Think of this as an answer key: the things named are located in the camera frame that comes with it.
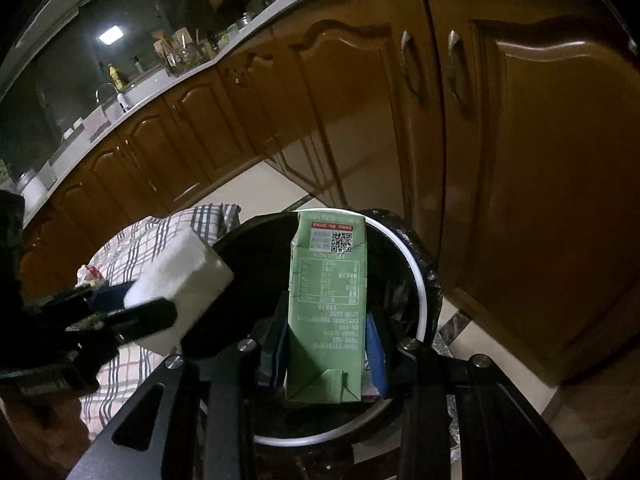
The person's left forearm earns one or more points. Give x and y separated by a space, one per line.
45 435

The green drink carton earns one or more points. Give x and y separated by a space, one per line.
325 320

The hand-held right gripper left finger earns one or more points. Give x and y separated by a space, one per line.
274 355

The yellow bottle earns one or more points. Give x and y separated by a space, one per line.
117 77

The black bin liner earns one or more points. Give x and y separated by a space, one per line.
425 280

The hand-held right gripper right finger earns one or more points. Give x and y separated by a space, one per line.
377 360

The plaid cloth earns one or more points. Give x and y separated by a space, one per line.
145 240

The white faucet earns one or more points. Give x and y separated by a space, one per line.
117 97

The white jar with metal lid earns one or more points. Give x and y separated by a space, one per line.
32 185

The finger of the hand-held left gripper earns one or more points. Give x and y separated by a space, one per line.
112 297
147 317

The wooden lower kitchen cabinets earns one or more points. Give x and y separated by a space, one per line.
525 185

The dark kitchen window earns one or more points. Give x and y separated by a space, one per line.
75 70

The white foam block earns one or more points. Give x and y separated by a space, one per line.
185 270

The wooden utensil holder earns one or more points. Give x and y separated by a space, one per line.
172 50

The black bin with white rim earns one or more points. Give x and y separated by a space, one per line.
240 270

